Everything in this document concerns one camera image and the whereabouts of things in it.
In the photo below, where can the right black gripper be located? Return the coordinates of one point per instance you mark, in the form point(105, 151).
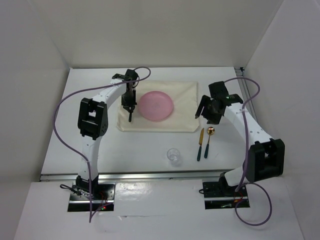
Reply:
point(205, 101)

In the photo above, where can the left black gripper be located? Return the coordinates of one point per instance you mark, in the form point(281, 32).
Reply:
point(131, 103)

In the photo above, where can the gold fork green handle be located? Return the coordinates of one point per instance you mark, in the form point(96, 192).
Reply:
point(130, 116)

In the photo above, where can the gold spoon green handle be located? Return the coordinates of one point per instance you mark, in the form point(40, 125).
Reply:
point(210, 132)

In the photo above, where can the pink plate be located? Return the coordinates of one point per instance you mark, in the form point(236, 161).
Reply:
point(155, 106)

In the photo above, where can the cream cloth placemat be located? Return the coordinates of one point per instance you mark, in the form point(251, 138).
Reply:
point(181, 119)

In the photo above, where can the gold knife green handle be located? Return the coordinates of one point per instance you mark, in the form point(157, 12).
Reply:
point(200, 142)

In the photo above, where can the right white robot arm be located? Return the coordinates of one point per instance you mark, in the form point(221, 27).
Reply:
point(264, 155)

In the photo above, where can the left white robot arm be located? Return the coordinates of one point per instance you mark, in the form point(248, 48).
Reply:
point(93, 124)

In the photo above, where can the clear glass cup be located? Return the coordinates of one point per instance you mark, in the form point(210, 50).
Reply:
point(174, 157)

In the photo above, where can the aluminium rail right side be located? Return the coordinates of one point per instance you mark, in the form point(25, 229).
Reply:
point(250, 100)

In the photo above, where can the aluminium rail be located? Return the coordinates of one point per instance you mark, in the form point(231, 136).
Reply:
point(250, 100)
point(198, 174)

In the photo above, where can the aluminium rail front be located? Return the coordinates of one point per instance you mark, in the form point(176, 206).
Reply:
point(198, 174)

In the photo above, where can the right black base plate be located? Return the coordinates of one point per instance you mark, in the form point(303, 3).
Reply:
point(217, 195)

